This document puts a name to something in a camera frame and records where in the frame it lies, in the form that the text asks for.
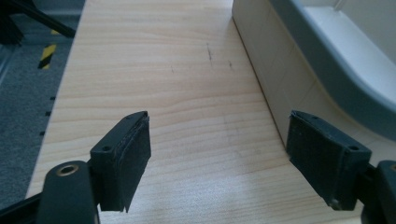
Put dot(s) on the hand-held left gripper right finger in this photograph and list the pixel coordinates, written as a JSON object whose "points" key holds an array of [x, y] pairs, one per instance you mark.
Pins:
{"points": [[323, 158]]}

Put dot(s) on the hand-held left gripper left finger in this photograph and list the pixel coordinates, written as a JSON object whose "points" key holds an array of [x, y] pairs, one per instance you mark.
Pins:
{"points": [[124, 155]]}

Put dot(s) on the grey plastic tray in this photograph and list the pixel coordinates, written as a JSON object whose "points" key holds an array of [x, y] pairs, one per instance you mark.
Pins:
{"points": [[330, 59]]}

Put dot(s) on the yellow black hazard tape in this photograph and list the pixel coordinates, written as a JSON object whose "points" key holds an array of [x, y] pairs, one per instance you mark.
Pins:
{"points": [[47, 54]]}

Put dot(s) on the black stand leg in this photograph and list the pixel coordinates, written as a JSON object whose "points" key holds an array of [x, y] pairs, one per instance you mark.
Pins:
{"points": [[12, 18]]}

